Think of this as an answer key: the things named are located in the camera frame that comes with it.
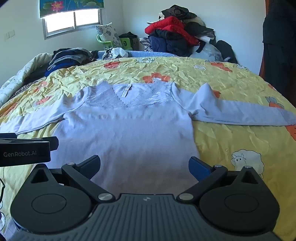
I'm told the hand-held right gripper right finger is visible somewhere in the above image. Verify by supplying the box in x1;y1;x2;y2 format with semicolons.
176;157;264;202

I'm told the blue blanket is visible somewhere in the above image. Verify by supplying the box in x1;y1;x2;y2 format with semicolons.
91;49;179;61

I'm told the patterned grey pillow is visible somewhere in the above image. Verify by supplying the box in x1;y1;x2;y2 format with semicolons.
95;22;122;50

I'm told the black bag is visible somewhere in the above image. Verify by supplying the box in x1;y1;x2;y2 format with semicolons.
215;40;238;64

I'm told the floral roller blind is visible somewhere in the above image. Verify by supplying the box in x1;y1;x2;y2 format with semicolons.
39;0;102;18

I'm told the green chair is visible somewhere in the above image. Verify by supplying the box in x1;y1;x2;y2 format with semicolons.
97;34;134;50

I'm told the white quilt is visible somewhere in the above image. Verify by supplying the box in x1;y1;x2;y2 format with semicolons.
0;53;55;107

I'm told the window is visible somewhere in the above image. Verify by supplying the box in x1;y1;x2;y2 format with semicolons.
42;9;103;40

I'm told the black and grey garment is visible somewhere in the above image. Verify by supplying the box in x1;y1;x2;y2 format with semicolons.
184;21;217;53

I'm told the clear plastic bag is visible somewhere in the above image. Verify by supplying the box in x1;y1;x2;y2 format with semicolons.
191;43;224;62

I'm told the lavender long-sleeve top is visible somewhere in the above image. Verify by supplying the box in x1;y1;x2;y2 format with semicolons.
0;80;296;195

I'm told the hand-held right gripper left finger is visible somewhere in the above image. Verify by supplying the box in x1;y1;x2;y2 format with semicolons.
24;155;116;202

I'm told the black cable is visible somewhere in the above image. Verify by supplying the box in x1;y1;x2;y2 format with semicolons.
0;177;6;205

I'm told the red jacket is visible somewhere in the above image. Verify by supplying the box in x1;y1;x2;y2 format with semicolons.
144;16;201;46

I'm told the checkered cloth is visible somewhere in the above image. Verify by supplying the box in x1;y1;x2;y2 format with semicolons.
139;37;153;52

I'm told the dark hanging garment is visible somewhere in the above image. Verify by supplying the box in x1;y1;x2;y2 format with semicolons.
262;0;296;87

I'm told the navy jacket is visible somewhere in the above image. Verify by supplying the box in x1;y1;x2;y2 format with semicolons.
148;35;193;57

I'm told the crumpled white plastic bag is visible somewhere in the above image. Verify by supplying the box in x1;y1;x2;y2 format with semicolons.
102;47;128;60

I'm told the yellow printed bedspread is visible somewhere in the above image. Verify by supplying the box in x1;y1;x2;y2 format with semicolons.
0;56;296;241

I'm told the stack of dark folded clothes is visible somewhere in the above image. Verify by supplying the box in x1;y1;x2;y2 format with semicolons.
45;47;99;77

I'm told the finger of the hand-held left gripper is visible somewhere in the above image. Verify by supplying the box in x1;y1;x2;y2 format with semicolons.
0;141;51;167
0;133;60;151

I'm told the black patterned garment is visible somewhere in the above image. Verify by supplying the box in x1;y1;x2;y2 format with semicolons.
161;5;197;20

